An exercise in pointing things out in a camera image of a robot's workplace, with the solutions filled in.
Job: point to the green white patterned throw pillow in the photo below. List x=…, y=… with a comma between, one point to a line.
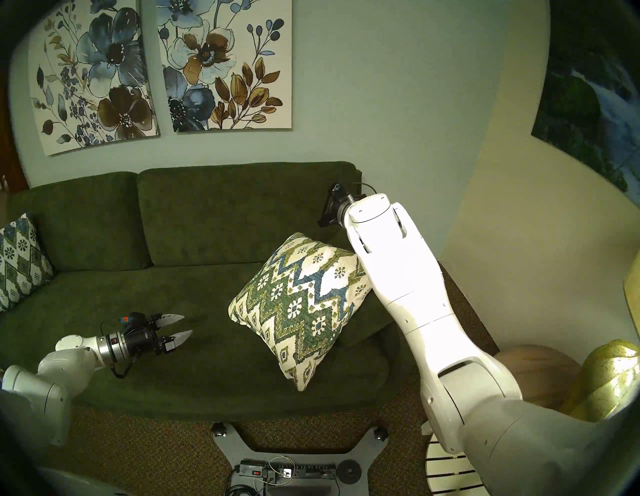
x=300, y=305

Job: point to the blue flower canvas painting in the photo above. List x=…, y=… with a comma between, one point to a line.
x=100, y=75

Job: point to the black round base disc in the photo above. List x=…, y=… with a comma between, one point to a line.
x=349, y=471

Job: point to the round wooden side table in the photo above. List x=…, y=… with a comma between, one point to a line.
x=545, y=375

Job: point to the dark green fabric sofa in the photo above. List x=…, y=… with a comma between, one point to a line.
x=200, y=225

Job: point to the black power strip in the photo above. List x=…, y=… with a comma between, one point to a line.
x=315, y=471

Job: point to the blue white patterned throw pillow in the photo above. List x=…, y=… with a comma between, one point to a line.
x=20, y=260

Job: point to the dark wooden door frame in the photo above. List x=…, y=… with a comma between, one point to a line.
x=11, y=160

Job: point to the yellow-green speckled lamp base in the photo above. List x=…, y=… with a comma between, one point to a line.
x=610, y=385

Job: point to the white slatted stool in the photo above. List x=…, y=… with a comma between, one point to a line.
x=445, y=470

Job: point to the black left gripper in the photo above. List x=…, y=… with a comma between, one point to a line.
x=140, y=340

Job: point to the brown leaves flower canvas painting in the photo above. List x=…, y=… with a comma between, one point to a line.
x=225, y=65

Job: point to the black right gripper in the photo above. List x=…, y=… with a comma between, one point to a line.
x=336, y=210

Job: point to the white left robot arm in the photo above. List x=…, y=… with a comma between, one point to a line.
x=45, y=380

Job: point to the waterfall landscape wall poster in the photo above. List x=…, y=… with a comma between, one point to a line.
x=585, y=100

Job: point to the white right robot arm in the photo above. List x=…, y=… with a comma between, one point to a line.
x=415, y=300

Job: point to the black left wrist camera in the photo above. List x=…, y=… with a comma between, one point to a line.
x=132, y=320

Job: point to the black base caster wheel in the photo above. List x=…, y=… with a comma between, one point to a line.
x=382, y=434
x=218, y=429

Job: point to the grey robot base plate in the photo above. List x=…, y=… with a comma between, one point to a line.
x=310, y=452

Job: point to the pale yellow lampshade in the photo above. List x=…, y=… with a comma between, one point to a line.
x=634, y=300

